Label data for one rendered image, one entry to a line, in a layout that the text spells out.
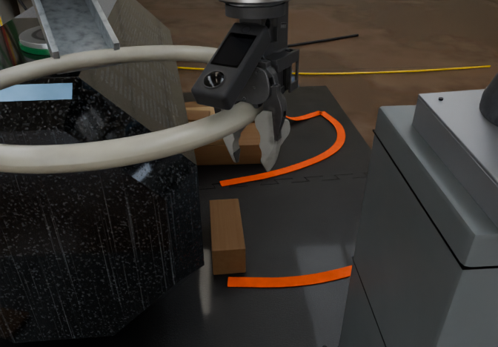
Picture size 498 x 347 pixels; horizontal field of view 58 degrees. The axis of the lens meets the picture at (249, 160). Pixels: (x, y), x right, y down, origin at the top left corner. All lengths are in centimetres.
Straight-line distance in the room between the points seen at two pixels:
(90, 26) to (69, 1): 12
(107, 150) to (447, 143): 52
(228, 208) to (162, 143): 132
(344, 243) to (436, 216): 113
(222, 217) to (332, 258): 45
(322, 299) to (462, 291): 96
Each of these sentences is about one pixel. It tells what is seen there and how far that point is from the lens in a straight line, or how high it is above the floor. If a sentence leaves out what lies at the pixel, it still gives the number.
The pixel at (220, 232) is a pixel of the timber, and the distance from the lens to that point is 168.
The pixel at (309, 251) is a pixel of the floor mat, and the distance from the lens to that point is 179.
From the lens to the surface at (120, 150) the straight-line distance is 48.
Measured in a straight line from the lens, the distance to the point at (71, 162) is 49.
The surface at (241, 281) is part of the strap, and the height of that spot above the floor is 2.
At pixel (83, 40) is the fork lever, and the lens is 101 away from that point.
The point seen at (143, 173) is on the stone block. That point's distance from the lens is 110.
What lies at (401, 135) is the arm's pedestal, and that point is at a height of 85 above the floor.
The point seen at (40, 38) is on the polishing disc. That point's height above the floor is 89.
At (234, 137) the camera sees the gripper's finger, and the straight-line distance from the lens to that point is 60.
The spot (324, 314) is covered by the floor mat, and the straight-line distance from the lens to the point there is 159.
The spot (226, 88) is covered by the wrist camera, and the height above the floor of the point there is 105.
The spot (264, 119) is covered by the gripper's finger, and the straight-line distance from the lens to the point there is 56.
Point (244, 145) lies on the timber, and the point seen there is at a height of 13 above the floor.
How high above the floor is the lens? 124
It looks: 32 degrees down
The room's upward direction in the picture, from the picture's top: straight up
